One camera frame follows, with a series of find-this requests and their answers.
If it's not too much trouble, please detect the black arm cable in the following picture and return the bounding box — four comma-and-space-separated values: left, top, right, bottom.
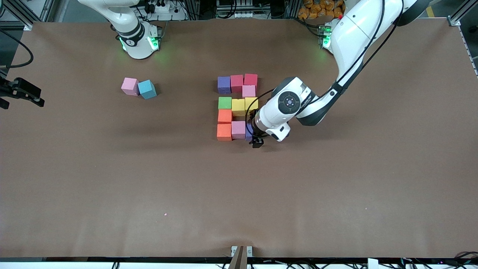
0, 29, 34, 69
245, 89, 275, 139

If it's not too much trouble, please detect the aluminium frame profile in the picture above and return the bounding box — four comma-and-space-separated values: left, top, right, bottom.
0, 0, 53, 31
448, 0, 478, 27

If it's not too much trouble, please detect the brown paper table cover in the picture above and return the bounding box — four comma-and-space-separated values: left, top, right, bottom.
0, 18, 478, 259

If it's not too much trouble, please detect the white power strip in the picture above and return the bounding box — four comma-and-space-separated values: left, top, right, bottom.
144, 0, 187, 21

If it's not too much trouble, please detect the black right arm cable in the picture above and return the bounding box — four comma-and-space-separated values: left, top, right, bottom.
0, 29, 34, 69

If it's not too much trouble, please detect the metal mount bracket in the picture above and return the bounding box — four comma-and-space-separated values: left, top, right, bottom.
229, 245, 253, 269

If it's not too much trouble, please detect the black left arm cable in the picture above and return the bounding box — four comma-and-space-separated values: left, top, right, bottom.
245, 89, 275, 139

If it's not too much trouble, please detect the orange snack bag pile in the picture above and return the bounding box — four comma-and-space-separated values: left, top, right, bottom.
298, 0, 346, 20

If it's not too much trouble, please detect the blue foam cube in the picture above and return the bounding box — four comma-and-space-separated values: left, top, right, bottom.
137, 80, 157, 100

